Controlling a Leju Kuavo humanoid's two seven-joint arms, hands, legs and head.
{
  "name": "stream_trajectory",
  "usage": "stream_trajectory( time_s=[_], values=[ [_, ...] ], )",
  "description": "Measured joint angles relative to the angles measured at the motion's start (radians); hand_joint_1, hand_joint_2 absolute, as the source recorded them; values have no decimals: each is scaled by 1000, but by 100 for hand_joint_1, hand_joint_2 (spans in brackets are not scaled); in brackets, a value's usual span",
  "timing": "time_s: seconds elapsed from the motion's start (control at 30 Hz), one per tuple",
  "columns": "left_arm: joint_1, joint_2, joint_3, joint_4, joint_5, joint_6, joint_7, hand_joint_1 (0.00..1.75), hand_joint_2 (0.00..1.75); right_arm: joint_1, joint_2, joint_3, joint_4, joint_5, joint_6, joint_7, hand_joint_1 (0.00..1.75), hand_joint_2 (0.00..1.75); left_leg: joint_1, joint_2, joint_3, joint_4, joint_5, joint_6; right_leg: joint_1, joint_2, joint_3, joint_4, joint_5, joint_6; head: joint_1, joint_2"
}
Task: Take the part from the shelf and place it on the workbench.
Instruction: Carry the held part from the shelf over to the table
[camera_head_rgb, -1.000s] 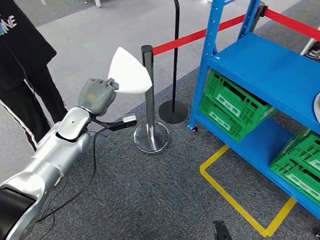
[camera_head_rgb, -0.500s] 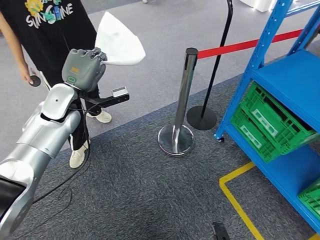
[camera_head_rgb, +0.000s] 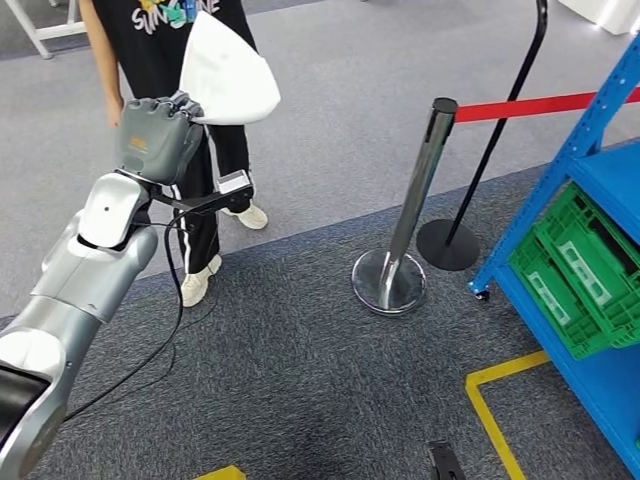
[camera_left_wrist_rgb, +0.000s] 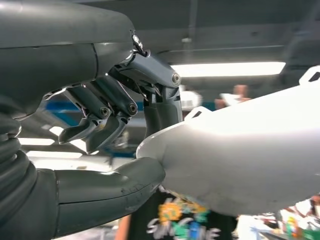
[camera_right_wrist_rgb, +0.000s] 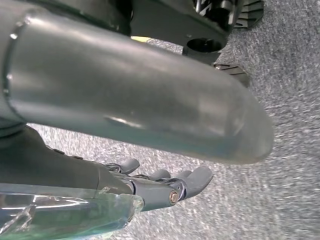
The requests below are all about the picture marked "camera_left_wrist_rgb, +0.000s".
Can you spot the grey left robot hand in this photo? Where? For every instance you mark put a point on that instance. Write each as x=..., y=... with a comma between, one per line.
x=62, y=49

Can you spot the ceiling light strip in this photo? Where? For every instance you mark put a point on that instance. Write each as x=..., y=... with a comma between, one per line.
x=225, y=69

